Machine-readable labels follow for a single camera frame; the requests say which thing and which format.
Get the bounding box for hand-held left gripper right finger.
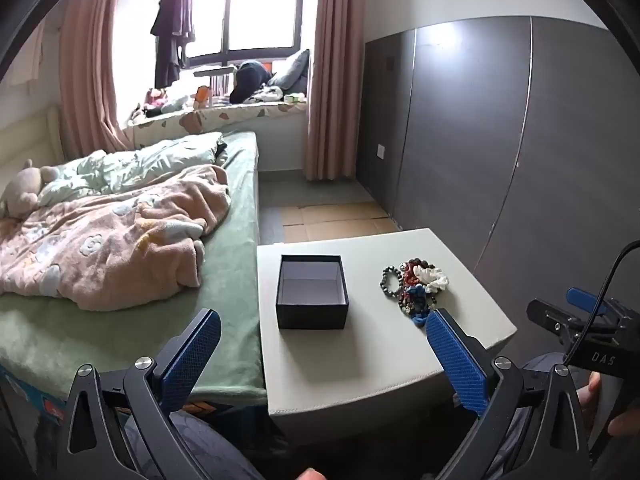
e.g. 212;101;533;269
425;308;593;480

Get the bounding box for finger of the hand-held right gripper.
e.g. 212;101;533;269
526;298;593;343
566;287;610;312

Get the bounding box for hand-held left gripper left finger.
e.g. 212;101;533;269
62;308;223;480

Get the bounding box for dark mixed bead necklace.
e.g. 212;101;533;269
398;292;442;329

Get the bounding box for white hair accessory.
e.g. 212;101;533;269
419;266;450;292

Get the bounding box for reddish brown bead bracelet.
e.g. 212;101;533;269
400;258;435;287

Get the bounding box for grey bead bracelet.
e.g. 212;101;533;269
381;265;404;297

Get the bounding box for black jewelry box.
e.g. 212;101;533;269
276;255;349;331

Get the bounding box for person's right hand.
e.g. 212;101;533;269
585;372;640;438

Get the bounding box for white side table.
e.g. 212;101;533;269
256;228;518;417

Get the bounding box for bed with green sheet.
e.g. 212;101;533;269
0;104;269;408

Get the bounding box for pink fleece blanket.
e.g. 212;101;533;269
0;164;232;312

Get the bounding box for cardboard floor sheets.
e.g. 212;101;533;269
280;201;401;246

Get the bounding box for dark grey wardrobe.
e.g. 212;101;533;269
357;16;640;311

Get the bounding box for light green quilt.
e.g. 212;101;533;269
37;131;226;207

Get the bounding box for beige plush toy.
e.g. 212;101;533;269
0;159;60;218

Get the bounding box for printed window seat cushion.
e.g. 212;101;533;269
122;101;308;150

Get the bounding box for black bag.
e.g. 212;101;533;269
229;60;275;105

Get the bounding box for pink curtain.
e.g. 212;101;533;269
306;0;372;182
59;0;133;158

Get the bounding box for grey pillow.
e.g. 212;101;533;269
267;49;312;92

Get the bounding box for hanging dark clothes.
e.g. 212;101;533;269
151;0;197;88

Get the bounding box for window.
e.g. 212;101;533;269
112;0;306;68

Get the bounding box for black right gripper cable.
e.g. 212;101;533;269
565;241;640;366

